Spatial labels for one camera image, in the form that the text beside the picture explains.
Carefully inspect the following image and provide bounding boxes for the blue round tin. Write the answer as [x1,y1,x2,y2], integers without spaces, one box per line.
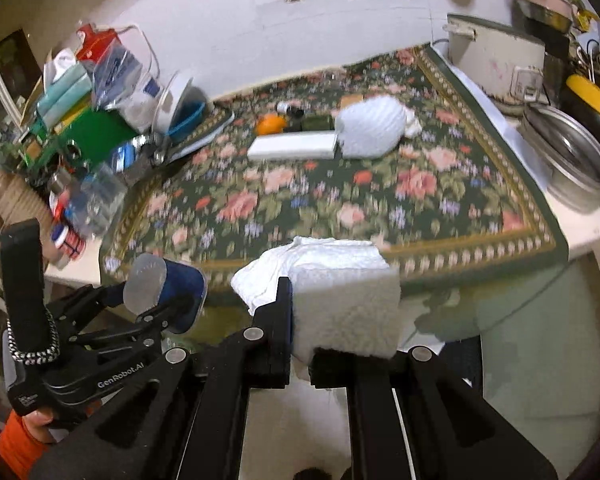
[123,254,208,334]

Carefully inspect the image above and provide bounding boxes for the white tissue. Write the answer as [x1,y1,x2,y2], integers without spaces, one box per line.
[230,236,401,364]

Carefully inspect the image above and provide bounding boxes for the white box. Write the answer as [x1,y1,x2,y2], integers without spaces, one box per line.
[247,131,337,160]

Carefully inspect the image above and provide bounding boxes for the dark green glass bottle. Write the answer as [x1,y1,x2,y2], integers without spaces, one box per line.
[300,115,335,131]

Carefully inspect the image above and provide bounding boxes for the small brown medicine bottle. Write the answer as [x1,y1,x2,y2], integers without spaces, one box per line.
[275,102,304,118]

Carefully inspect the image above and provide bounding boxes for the left hand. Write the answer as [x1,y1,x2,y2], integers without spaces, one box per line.
[21,408,57,444]

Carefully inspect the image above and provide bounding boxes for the orange left sleeve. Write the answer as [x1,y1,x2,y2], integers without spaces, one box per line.
[0,411,53,479]

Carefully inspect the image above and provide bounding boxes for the white red pill bottle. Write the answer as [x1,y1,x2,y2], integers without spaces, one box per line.
[50,223,85,260]

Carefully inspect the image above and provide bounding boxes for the clear glass cup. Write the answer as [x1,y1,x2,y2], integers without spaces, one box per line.
[66,164,128,238]

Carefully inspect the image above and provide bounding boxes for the green storage box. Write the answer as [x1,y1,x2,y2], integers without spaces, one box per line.
[28,108,137,174]

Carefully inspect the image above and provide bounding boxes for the floral green table mat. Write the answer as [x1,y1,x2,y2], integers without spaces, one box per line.
[98,44,569,290]

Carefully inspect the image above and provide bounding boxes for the teal tissue boxes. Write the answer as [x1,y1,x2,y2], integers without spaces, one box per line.
[36,62,92,130]

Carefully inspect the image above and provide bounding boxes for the blue plastic bowl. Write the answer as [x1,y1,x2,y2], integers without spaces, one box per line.
[166,102,206,144]

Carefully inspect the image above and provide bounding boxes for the plastic bag with blue print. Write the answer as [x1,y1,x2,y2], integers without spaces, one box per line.
[92,41,162,134]

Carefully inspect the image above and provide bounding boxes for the white perforated lid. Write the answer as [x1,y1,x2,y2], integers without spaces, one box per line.
[151,72,193,134]

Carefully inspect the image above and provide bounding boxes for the stainless steel basin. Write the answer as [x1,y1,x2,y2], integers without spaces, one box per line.
[521,103,600,214]

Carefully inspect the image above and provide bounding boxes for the orange fruit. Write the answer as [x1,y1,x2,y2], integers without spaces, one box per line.
[254,114,288,136]

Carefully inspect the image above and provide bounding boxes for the yellow black pot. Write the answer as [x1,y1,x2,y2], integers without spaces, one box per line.
[560,74,600,142]

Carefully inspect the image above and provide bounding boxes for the white rice cooker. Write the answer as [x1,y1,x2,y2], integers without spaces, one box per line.
[443,14,545,110]

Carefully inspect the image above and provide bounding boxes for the pink utensil holder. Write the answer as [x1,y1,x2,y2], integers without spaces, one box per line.
[515,0,574,34]

